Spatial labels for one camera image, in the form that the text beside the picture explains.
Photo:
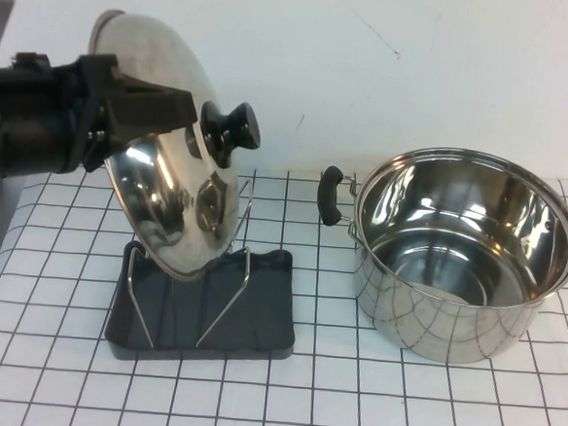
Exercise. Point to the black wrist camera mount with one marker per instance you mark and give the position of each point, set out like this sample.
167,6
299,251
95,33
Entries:
31,61

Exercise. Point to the steel pot lid black knob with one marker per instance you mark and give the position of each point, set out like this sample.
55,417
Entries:
167,205

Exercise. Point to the white black-grid tablecloth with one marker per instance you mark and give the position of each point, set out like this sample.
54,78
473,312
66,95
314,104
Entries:
300,394

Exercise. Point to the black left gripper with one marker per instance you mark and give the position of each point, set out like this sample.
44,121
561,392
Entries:
81,111

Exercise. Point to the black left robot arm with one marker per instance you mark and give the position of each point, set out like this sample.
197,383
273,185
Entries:
18,116

